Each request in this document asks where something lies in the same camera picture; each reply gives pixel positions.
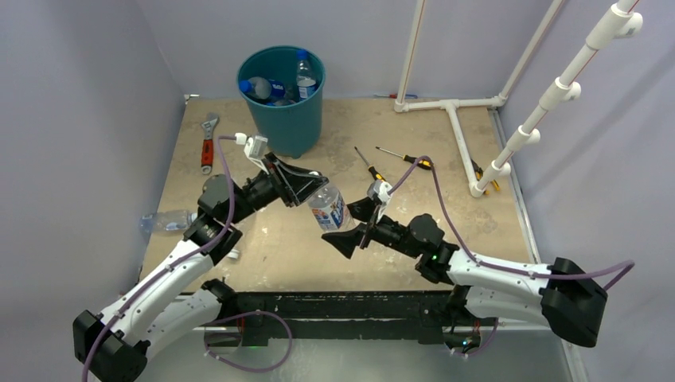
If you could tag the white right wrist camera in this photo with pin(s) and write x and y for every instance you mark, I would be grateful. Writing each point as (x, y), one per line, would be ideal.
(380, 192)

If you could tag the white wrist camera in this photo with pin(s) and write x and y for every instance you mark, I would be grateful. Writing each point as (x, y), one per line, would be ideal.
(254, 147)
(380, 192)

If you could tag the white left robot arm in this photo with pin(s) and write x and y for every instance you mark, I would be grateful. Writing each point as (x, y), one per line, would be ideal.
(117, 343)

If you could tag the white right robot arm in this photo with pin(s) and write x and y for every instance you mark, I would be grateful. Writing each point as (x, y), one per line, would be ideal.
(559, 296)

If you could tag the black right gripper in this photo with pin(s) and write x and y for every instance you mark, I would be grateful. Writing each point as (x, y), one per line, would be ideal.
(347, 241)

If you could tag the long yellow black screwdriver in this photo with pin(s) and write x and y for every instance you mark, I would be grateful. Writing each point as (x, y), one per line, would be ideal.
(422, 164)

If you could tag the black metal base frame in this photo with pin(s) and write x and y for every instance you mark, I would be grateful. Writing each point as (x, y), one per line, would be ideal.
(430, 317)

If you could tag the teal plastic bin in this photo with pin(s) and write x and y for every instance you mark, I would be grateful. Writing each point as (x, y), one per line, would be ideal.
(293, 129)

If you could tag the Pepsi bottle blue cap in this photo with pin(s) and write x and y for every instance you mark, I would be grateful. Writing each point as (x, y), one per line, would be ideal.
(306, 80)

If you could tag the clear bottle red white label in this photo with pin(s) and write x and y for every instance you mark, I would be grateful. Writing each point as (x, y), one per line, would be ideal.
(330, 210)

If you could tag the short yellow black screwdriver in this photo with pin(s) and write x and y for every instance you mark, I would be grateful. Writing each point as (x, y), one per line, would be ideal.
(375, 174)

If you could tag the red handled adjustable wrench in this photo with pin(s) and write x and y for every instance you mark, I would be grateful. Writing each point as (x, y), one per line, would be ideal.
(207, 155)

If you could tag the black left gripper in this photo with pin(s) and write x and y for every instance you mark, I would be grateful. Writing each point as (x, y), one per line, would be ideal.
(302, 181)

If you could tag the clear bottle white cap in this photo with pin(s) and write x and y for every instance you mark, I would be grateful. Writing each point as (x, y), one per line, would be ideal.
(233, 254)

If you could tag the red blue pen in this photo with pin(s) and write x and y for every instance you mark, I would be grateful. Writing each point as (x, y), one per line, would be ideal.
(395, 96)

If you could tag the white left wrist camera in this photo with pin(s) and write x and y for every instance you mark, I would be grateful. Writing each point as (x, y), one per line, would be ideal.
(254, 147)

